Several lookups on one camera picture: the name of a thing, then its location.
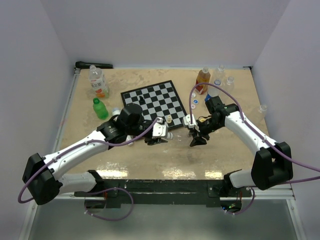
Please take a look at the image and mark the white QR code cap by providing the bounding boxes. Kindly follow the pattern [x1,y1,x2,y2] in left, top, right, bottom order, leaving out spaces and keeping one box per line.
[166,132,173,140]

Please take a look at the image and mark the clear crushed plastic bottle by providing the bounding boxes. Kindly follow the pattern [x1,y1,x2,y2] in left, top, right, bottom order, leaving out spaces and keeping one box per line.
[252,104,268,125]

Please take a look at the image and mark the green plastic bottle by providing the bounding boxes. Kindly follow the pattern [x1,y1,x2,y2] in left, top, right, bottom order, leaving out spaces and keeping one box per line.
[92,97,109,120]

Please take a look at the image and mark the orange label tea bottle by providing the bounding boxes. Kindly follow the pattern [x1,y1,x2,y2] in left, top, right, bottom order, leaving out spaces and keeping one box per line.
[88,64,110,98]

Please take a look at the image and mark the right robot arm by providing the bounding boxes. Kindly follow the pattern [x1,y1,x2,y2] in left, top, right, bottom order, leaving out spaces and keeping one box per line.
[183,96,293,197]

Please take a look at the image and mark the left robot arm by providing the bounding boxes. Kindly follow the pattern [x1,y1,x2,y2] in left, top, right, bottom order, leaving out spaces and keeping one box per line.
[22,103,173,205]

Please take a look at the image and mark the Pepsi label clear bottle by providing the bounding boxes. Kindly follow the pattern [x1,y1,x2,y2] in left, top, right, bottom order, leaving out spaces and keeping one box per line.
[204,78,222,102]

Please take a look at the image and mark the white tube bottle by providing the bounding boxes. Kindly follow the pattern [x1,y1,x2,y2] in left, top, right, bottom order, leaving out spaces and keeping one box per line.
[111,107,133,143]

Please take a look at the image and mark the amber red label bottle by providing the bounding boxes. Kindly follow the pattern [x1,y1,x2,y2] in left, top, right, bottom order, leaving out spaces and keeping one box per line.
[195,66,211,95]

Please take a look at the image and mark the clear bottle back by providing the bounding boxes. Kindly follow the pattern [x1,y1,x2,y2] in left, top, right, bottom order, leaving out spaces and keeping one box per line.
[215,64,225,81]

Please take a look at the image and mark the cream chess piece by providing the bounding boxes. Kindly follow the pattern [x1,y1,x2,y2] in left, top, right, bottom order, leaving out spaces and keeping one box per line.
[166,115,172,124]

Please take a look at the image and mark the black white chessboard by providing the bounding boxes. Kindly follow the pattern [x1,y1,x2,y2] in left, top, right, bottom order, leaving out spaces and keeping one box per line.
[120,80,187,130]

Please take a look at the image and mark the black chess piece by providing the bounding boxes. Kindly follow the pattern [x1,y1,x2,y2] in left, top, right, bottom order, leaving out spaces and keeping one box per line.
[139,96,145,105]

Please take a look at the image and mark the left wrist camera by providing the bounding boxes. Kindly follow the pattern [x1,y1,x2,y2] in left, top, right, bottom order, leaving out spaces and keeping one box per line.
[152,117,168,138]

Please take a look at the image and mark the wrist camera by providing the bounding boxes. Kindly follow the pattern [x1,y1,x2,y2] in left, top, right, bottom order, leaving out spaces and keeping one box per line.
[152,117,168,138]
[182,114,199,132]

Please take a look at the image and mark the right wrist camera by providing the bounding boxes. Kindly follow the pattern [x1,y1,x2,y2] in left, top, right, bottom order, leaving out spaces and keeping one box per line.
[182,114,199,132]

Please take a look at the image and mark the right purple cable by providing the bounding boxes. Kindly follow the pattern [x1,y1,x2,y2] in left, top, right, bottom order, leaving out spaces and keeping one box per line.
[189,82,320,185]

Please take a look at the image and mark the loose purple cable loop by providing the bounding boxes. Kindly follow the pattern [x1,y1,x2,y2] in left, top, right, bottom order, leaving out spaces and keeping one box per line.
[84,187,134,221]

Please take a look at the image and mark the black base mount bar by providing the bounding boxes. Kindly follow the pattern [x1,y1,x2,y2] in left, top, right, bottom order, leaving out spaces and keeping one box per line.
[74,179,252,208]

